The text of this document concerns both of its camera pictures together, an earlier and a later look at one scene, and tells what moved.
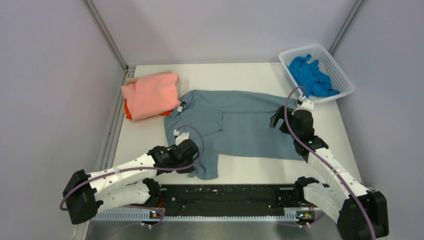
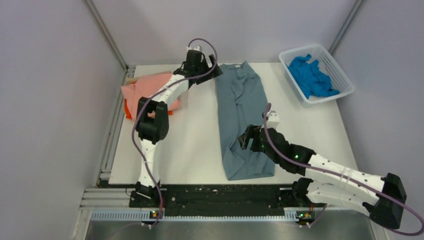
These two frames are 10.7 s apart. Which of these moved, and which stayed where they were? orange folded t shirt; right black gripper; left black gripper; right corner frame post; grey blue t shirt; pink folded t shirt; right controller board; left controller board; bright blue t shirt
Moved: right black gripper; left black gripper; grey blue t shirt
Stayed: right controller board; bright blue t shirt; orange folded t shirt; right corner frame post; left controller board; pink folded t shirt
